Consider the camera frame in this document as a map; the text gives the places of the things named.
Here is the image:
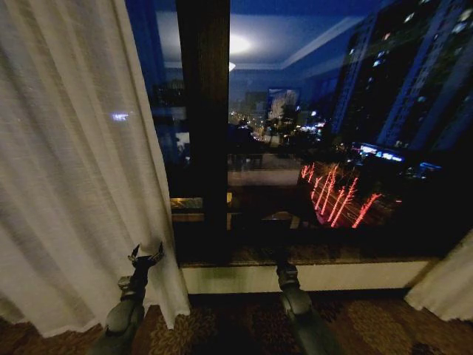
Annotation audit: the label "white sheer curtain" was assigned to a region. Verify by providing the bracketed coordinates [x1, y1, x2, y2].
[0, 0, 191, 338]
[404, 228, 473, 322]

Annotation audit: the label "dark window frame post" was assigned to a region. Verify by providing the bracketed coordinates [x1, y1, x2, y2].
[174, 0, 232, 264]

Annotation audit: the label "white window sill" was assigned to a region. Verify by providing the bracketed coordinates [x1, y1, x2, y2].
[180, 260, 432, 295]

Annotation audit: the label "high-rise building with lit windows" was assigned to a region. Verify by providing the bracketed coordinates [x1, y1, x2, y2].
[330, 0, 473, 152]

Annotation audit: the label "red-lit trees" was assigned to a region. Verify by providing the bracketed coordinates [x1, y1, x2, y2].
[299, 162, 383, 229]

